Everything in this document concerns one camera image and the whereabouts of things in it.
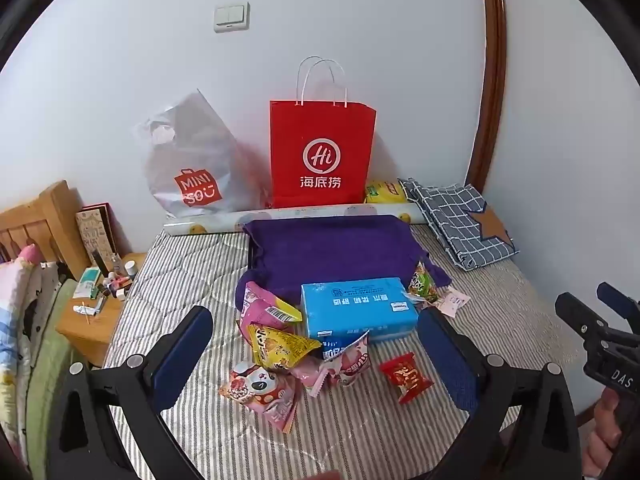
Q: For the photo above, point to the panda print snack packet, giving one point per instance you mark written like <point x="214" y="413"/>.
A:
<point x="255" y="390"/>

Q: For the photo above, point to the printed paper roll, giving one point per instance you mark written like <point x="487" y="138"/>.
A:
<point x="210" y="222"/>

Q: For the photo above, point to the white light switch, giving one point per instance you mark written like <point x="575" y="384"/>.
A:
<point x="231" y="16"/>

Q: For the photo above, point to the strawberry print snack packet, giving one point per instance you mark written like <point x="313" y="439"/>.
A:
<point x="350" y="367"/>

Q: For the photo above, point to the white round jar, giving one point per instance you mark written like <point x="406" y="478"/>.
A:
<point x="130" y="267"/>

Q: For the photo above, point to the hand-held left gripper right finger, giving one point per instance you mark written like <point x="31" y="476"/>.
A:
<point x="445" y="355"/>

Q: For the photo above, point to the wooden headboard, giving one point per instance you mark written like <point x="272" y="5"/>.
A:
<point x="45" y="210"/>

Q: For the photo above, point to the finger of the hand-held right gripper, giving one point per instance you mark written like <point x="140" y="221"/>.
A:
<point x="580" y="317"/>
<point x="617" y="302"/>

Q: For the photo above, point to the white tube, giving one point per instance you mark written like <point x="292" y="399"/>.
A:
<point x="82" y="310"/>

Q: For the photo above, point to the grey striped bed quilt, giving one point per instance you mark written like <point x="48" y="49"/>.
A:
<point x="200" y="270"/>

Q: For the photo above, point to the printed pink pillow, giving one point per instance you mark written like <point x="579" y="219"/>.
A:
<point x="15" y="310"/>

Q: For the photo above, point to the green snack packet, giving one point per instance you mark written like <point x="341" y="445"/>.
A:
<point x="422" y="285"/>

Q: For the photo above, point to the blue snack packet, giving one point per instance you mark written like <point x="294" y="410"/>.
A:
<point x="332" y="349"/>

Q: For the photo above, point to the pink snack bag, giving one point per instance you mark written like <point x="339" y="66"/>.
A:
<point x="257" y="310"/>

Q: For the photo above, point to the green blanket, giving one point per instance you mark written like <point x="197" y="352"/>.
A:
<point x="45" y="360"/>

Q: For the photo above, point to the small pink sachet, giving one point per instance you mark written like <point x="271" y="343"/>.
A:
<point x="454" y="304"/>

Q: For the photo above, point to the red candy packet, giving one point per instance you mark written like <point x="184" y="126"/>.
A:
<point x="405" y="377"/>

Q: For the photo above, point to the white plastic shopping bag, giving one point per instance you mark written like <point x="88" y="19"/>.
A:
<point x="200" y="160"/>

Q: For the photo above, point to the yellow triangular snack packet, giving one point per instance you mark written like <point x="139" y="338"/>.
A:
<point x="280" y="347"/>

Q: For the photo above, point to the person's right hand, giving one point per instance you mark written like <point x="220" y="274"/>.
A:
<point x="602" y="435"/>

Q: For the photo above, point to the purple towel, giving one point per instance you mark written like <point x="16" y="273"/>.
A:
<point x="325" y="250"/>

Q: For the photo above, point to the blue tissue pack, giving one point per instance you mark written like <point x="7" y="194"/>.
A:
<point x="355" y="310"/>

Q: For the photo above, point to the pale pink snack packet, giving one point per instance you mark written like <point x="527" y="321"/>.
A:
<point x="310" y="377"/>

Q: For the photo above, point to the wooden nightstand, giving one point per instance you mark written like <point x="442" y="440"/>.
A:
<point x="85" y="330"/>

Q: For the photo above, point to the green white box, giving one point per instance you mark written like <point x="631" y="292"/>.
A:
<point x="89" y="282"/>

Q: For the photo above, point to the clear small bottle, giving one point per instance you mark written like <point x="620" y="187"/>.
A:
<point x="116" y="265"/>

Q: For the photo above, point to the brown wooden door frame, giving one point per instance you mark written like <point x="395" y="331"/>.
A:
<point x="492" y="60"/>

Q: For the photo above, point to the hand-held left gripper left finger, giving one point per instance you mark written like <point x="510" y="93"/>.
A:
<point x="185" y="355"/>

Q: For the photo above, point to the red paper bag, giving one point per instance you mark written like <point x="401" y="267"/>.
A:
<point x="320" y="130"/>

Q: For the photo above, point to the printed brown box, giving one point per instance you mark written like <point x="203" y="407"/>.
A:
<point x="95" y="232"/>

